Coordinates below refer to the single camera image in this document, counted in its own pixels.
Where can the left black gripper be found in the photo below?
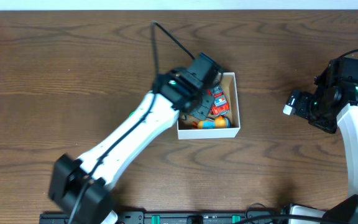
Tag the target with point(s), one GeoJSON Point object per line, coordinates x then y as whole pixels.
{"type": "Point", "coordinates": [202, 106]}

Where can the orange and blue toy figure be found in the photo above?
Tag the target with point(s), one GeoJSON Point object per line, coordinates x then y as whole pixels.
{"type": "Point", "coordinates": [219, 122]}

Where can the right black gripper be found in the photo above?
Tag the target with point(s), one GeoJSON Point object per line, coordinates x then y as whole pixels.
{"type": "Point", "coordinates": [301, 109]}

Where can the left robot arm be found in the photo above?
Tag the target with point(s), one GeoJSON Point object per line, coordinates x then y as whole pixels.
{"type": "Point", "coordinates": [82, 187]}

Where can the white cardboard box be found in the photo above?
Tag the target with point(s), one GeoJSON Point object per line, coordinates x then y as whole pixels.
{"type": "Point", "coordinates": [184, 127]}

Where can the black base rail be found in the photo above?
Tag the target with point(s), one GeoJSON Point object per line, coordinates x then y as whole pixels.
{"type": "Point", "coordinates": [171, 218]}

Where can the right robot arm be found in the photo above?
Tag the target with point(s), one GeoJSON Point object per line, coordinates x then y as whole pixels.
{"type": "Point", "coordinates": [346, 211]}

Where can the red toy fire truck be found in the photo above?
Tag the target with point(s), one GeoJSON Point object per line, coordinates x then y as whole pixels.
{"type": "Point", "coordinates": [220, 105]}

